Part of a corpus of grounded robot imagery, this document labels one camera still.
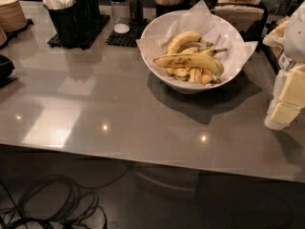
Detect middle yellow banana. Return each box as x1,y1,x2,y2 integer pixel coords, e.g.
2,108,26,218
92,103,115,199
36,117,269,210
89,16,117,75
182,47,228,57

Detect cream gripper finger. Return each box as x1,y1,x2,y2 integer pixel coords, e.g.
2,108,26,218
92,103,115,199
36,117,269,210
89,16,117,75
279,65,305,108
264,100,301,130

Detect large front yellow banana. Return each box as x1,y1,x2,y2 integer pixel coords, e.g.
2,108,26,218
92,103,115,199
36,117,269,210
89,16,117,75
153,53,224,77

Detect black wire rack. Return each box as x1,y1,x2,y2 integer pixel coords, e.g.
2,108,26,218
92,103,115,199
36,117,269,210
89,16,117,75
209,1,305,74

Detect white paper liner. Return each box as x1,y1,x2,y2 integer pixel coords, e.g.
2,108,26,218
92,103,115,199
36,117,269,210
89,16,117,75
135,0,259,89

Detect black object at left edge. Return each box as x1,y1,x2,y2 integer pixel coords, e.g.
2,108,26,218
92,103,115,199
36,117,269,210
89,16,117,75
0,54,16,88

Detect black cup with white packets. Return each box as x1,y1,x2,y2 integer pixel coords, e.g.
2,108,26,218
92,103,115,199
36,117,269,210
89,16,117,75
42,0,78,48

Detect dark pepper shaker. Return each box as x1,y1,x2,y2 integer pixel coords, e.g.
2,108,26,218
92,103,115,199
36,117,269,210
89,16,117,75
128,0,144,25

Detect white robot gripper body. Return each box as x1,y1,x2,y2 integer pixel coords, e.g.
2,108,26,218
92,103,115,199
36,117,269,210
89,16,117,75
263,2,305,71

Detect brown paper bags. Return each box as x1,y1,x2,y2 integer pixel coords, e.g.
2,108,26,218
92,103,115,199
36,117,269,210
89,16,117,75
213,0,264,31

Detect black cables on floor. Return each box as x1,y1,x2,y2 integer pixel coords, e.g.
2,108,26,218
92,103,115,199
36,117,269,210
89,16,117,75
0,166,132,229

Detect small bananas at bowl bottom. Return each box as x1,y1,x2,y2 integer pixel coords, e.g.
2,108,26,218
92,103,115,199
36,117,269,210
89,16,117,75
166,68,223,85

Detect black cup behind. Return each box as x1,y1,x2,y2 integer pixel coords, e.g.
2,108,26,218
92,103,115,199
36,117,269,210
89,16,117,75
74,0,100,31

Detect clear salt shaker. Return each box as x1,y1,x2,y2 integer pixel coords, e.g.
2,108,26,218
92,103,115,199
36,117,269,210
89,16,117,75
110,0,130,34

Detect upper curved yellow banana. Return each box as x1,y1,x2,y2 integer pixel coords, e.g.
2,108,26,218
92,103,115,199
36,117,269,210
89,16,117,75
165,31,213,54

